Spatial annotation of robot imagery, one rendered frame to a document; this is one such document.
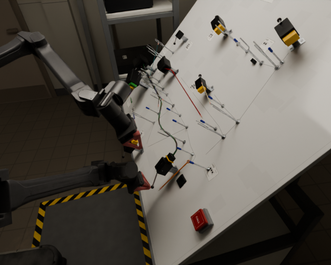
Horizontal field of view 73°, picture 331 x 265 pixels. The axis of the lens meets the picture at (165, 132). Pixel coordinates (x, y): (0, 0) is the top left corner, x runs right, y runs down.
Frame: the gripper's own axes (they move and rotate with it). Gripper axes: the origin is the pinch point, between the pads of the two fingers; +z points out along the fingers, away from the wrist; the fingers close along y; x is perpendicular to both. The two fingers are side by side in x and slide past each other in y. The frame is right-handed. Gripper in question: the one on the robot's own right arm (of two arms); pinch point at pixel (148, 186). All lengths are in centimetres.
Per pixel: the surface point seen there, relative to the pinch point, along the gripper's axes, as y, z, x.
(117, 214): 65, 59, 80
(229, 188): -23.0, 3.0, -26.8
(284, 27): -6, -13, -71
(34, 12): 291, -78, 28
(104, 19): 89, -39, -34
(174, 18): 87, -8, -65
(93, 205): 81, 46, 94
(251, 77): 2, -2, -58
